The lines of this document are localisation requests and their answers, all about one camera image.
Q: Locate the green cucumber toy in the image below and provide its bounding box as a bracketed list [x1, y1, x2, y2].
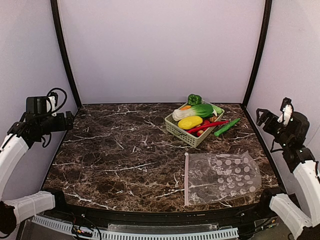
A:
[214, 118, 241, 137]

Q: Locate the red chili pepper toy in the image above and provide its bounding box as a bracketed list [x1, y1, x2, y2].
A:
[186, 120, 229, 134]

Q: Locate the pale green plastic basket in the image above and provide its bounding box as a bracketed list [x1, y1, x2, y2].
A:
[164, 100, 225, 148]

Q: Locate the clear zip top bag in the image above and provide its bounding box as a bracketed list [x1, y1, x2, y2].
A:
[184, 151, 262, 206]

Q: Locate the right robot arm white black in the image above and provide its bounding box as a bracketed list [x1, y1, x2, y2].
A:
[256, 104, 320, 240]

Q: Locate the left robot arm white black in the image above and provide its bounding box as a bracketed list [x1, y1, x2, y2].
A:
[0, 95, 74, 239]

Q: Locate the red strawberry toy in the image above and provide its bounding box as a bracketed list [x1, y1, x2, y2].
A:
[203, 119, 211, 125]

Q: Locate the bok choy toy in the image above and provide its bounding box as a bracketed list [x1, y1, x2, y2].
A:
[172, 103, 218, 122]

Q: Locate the green bell pepper toy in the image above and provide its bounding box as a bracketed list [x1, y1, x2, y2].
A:
[187, 94, 202, 106]

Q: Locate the yellow lemon toy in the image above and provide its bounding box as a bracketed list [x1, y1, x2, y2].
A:
[177, 116, 203, 130]

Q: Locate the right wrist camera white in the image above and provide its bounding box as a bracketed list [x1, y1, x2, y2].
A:
[277, 97, 294, 126]

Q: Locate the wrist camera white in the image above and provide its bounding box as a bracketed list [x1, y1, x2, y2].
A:
[46, 91, 58, 111]
[277, 97, 294, 126]

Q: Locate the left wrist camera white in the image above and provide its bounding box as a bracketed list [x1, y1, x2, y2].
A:
[46, 91, 58, 111]

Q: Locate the black front rail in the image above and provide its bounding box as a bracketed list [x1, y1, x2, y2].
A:
[44, 193, 276, 228]

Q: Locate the white slotted cable duct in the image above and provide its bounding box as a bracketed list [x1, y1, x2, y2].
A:
[31, 215, 239, 240]

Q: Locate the right black frame post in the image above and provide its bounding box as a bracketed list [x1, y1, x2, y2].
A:
[242, 0, 273, 109]

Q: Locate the black frame post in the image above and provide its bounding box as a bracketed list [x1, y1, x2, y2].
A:
[242, 0, 273, 109]
[50, 0, 82, 110]

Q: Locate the left black frame post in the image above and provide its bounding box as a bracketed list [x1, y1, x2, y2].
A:
[50, 0, 82, 110]

